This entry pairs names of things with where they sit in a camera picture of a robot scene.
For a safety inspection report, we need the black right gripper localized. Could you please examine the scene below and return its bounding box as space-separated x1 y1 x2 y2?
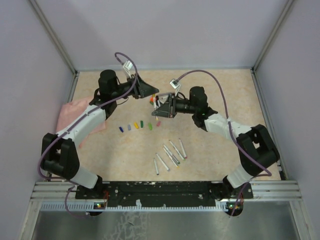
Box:
152 93 197 119

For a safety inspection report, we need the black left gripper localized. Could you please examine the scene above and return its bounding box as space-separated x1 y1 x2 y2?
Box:
112 73 160 100

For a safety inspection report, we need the light green marker cap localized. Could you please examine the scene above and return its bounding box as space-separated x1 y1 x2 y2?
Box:
148 122 153 131

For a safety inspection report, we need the light green capped marker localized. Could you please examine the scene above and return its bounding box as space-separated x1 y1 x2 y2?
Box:
168 139 186 161

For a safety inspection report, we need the yellow capped white marker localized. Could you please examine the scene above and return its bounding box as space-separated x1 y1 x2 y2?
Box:
163 147 179 168

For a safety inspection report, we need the pink capped marker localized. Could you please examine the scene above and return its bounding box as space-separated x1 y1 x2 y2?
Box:
178 138 188 160

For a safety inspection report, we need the grey blue capped marker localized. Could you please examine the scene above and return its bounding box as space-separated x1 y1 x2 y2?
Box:
155 153 170 172

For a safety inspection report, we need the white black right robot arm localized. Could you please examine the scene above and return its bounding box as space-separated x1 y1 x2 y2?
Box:
152 86 280 198

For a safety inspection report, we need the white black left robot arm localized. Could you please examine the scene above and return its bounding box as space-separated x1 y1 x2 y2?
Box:
38 69 159 199

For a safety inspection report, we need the grey purple pen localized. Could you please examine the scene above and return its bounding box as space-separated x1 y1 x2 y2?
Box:
157 92 172 97

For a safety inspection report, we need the orange highlighter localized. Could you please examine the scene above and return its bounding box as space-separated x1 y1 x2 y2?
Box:
149 97 154 105

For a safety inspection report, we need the black capped white marker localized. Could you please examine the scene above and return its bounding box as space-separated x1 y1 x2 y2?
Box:
155 96 161 107

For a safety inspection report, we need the pink cloth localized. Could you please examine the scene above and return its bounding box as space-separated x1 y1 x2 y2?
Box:
56 97 106 148

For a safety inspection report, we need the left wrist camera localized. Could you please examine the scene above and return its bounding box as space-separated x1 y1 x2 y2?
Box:
122 60 133 79

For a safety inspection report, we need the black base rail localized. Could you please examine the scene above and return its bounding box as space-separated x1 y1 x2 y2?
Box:
75 181 242 208

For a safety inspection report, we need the aluminium frame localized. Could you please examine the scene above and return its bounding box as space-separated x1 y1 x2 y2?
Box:
17 0 320 240

